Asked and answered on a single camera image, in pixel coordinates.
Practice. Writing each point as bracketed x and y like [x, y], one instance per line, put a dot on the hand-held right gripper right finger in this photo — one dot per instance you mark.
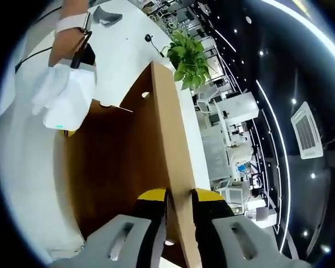
[209, 209]

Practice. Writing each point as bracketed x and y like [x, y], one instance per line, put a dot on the white office chair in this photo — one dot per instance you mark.
[208, 97]

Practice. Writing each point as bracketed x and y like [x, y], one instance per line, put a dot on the black desk microphone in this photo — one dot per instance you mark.
[148, 37]

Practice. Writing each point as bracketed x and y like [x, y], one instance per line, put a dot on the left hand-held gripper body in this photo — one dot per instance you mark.
[78, 97]

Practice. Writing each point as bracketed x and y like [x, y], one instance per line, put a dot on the ceiling air conditioner vent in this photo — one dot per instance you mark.
[307, 131]

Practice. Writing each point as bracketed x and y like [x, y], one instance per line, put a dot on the grey curved plastic object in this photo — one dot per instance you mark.
[109, 18]

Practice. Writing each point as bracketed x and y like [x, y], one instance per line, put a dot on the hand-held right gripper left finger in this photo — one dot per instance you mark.
[145, 212]

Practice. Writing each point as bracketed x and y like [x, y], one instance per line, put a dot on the brown cardboard shoe box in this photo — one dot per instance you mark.
[167, 125]

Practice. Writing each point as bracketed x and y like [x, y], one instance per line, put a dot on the potted green plant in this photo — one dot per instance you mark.
[188, 56]

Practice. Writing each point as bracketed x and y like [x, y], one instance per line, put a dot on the white pillar cabinet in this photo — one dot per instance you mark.
[240, 109]

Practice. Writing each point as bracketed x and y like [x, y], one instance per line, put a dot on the person's left hand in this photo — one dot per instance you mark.
[53, 86]

